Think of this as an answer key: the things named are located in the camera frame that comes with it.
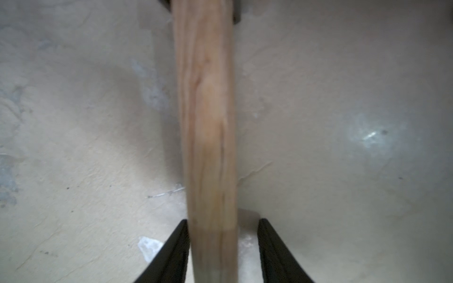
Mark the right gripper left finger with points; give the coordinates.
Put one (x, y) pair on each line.
(171, 262)

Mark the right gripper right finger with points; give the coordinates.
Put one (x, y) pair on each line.
(278, 265)

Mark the wooden handled hoe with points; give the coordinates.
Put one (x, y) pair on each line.
(204, 46)

